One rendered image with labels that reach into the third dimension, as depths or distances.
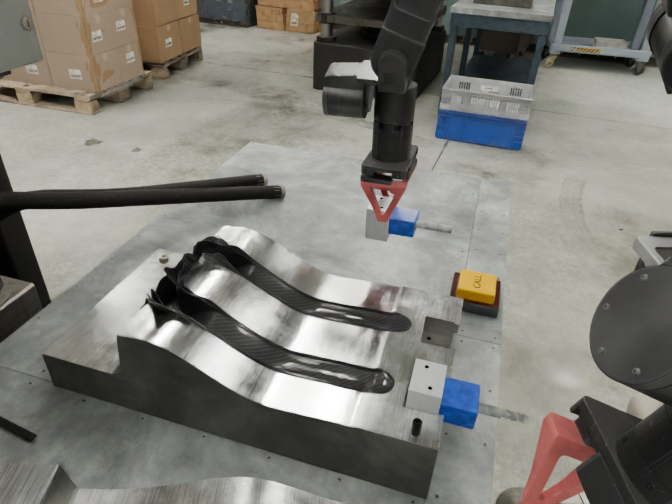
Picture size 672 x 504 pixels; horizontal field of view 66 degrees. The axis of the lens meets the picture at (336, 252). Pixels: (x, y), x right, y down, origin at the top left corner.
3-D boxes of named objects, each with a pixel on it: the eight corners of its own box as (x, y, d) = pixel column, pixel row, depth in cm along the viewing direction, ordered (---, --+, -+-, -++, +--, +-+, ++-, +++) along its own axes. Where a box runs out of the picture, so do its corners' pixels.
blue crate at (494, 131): (524, 133, 387) (531, 104, 375) (519, 152, 354) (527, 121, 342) (443, 120, 404) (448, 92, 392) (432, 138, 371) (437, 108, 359)
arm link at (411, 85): (415, 83, 67) (420, 72, 71) (363, 79, 68) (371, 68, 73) (410, 134, 71) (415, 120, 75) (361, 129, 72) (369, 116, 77)
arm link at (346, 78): (406, 55, 61) (415, 23, 67) (313, 48, 64) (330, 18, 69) (401, 138, 70) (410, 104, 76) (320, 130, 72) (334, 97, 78)
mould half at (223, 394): (453, 344, 78) (469, 272, 71) (426, 500, 57) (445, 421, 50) (164, 277, 89) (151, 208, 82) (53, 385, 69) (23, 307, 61)
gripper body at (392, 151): (359, 177, 74) (362, 127, 70) (377, 151, 82) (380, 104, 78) (404, 183, 72) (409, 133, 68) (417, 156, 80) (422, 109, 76)
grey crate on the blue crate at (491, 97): (531, 105, 375) (536, 85, 367) (527, 123, 343) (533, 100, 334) (448, 94, 392) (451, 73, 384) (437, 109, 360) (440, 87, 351)
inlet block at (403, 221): (451, 236, 83) (456, 207, 80) (447, 252, 79) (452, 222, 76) (372, 223, 86) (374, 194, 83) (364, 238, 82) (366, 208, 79)
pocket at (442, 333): (455, 343, 71) (459, 323, 68) (450, 371, 66) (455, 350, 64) (422, 336, 72) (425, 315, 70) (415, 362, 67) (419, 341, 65)
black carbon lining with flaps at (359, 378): (412, 326, 71) (421, 270, 65) (386, 417, 58) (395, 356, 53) (187, 274, 79) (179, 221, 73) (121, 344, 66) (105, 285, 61)
